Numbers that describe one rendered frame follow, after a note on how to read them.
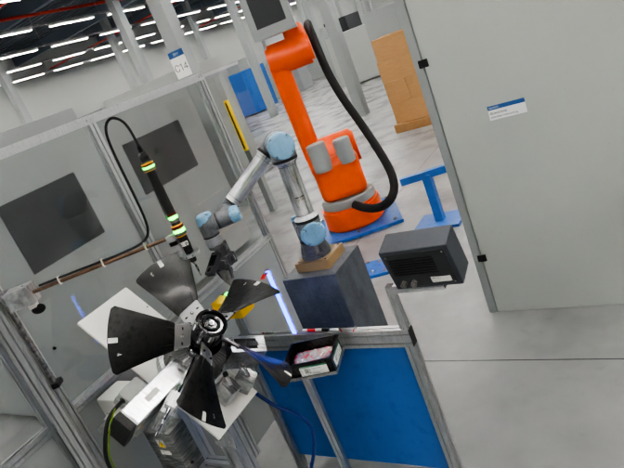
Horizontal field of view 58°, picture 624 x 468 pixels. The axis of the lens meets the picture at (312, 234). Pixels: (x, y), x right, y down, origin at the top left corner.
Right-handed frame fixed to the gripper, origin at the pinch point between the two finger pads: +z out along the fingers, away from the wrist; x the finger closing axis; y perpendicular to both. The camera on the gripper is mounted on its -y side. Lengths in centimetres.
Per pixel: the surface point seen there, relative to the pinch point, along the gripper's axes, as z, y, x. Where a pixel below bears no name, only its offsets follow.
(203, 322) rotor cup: -11, -48, -29
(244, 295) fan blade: -5.8, -21.9, -27.1
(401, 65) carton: 6, 743, 185
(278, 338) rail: 28.6, -1.9, -15.0
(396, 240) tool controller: -11, -2, -88
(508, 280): 91, 143, -77
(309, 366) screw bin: 27, -24, -45
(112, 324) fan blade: -25, -69, -13
